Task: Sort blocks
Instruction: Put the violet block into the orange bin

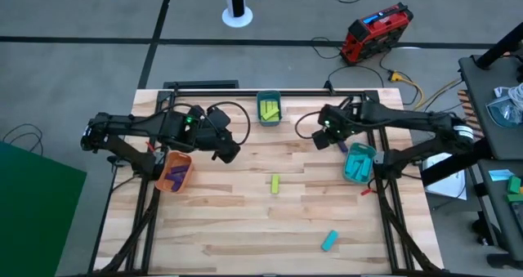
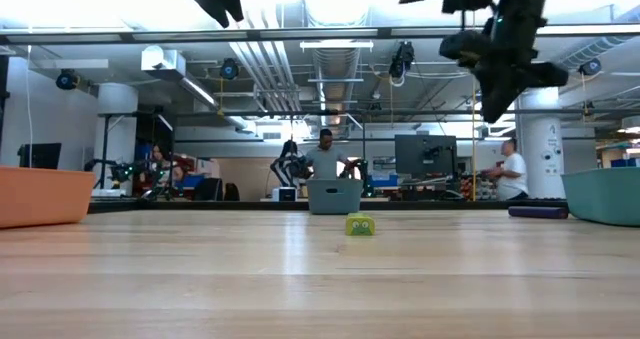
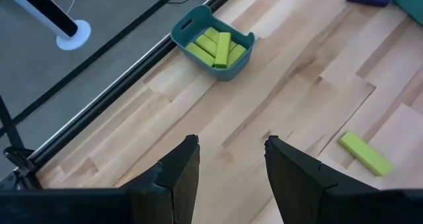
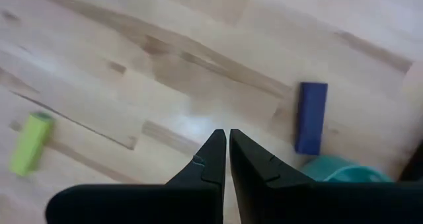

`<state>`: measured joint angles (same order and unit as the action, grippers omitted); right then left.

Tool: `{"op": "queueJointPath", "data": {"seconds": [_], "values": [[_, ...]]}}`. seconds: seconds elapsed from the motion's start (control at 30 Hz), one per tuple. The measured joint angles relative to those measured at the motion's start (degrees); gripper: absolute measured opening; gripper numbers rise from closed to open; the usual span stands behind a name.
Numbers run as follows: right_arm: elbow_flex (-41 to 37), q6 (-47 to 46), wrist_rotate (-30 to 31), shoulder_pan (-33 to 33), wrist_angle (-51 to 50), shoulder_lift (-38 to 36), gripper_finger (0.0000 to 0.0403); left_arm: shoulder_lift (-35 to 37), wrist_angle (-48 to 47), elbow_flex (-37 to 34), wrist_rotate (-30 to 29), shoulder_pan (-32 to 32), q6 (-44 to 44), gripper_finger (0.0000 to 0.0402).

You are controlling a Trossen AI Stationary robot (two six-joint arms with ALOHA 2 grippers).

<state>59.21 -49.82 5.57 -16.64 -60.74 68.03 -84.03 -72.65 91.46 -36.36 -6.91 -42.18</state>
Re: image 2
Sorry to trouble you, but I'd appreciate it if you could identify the shelf with coloured bins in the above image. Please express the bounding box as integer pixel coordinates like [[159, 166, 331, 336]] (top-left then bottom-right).
[[133, 142, 221, 203]]

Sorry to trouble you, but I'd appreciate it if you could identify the black office chair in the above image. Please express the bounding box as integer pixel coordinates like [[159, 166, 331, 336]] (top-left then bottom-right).
[[193, 177, 225, 202]]

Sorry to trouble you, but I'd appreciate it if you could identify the small black monitor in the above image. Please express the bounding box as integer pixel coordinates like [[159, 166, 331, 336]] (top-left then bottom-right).
[[17, 142, 63, 171]]

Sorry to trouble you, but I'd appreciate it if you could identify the black aluminium frame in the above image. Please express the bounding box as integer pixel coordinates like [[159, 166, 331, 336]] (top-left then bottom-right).
[[0, 23, 640, 214]]

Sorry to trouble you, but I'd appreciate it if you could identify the shelf with small parts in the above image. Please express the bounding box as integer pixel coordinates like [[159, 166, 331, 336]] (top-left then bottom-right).
[[458, 173, 501, 202]]

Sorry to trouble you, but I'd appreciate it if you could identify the person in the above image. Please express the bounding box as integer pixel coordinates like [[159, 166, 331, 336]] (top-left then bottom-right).
[[303, 127, 354, 181], [481, 137, 530, 202], [148, 143, 185, 183]]

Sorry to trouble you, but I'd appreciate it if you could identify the orange plastic bin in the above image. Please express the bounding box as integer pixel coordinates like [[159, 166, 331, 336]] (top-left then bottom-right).
[[0, 166, 97, 229]]

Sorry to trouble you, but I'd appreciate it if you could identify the yellow-green frog-face block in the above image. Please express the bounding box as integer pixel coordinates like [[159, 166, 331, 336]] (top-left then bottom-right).
[[344, 212, 377, 237]]

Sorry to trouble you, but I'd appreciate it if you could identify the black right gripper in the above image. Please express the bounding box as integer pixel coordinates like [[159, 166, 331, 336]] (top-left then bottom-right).
[[438, 28, 570, 124]]

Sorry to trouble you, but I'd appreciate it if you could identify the silver ribbed ventilation duct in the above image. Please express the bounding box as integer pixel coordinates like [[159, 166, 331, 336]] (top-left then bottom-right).
[[302, 46, 362, 136], [537, 6, 640, 79]]

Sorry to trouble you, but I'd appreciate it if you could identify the white round column with signs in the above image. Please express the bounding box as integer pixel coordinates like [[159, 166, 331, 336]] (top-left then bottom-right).
[[514, 86, 566, 200]]

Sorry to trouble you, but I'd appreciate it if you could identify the yellow hanging cable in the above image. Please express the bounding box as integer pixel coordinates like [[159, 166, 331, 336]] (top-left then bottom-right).
[[469, 8, 478, 203]]

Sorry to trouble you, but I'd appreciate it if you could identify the blue ceiling cable reel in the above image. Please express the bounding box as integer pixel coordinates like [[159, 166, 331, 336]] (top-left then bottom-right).
[[54, 68, 80, 91], [219, 57, 240, 81], [578, 57, 603, 78]]

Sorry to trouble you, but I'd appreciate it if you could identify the large teal plastic bin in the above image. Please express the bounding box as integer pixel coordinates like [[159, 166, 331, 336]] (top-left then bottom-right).
[[560, 166, 640, 228]]

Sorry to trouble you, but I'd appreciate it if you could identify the black ceiling cable reel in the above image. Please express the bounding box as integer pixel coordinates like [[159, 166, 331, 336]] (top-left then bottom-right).
[[388, 41, 416, 80]]

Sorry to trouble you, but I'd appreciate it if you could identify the purple block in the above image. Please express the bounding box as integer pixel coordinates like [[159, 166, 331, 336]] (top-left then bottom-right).
[[508, 205, 570, 220]]

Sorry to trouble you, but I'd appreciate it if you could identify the small slate-blue plastic bin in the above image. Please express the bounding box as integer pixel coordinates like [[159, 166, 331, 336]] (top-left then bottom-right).
[[305, 178, 365, 216]]

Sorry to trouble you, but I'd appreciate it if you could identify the small white box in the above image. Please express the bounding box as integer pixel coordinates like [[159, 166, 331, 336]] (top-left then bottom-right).
[[272, 186, 299, 203]]

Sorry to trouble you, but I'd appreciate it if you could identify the white ceiling air unit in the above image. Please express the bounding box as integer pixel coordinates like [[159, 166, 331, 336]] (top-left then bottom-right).
[[140, 45, 187, 76]]

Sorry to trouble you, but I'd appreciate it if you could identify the large black monitor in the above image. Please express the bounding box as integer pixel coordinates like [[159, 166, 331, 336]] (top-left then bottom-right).
[[394, 133, 458, 176]]

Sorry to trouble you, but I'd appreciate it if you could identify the white hanging cable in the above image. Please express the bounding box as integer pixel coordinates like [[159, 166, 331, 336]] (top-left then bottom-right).
[[24, 43, 33, 169]]

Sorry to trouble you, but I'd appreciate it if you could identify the white ceiling light panel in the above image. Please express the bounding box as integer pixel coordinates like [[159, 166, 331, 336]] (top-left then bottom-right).
[[299, 39, 375, 53]]

